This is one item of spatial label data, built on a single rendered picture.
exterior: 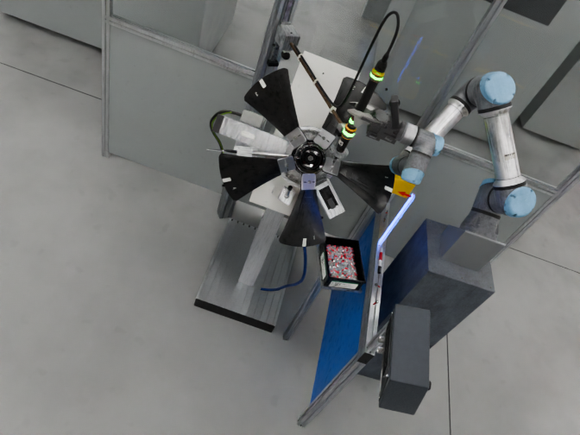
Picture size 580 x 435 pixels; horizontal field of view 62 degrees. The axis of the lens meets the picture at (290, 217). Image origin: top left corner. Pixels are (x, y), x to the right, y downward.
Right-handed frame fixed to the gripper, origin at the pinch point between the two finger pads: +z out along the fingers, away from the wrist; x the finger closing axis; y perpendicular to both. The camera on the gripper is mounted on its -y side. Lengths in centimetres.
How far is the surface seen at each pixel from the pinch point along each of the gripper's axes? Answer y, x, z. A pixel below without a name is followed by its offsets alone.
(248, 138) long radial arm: 36.6, 6.6, 32.1
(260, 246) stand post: 102, 8, 10
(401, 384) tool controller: 24, -83, -36
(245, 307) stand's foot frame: 139, -6, 4
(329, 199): 44.0, -2.2, -8.4
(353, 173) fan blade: 27.4, -1.1, -12.1
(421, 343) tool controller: 21, -70, -40
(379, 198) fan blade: 29.5, -7.0, -24.8
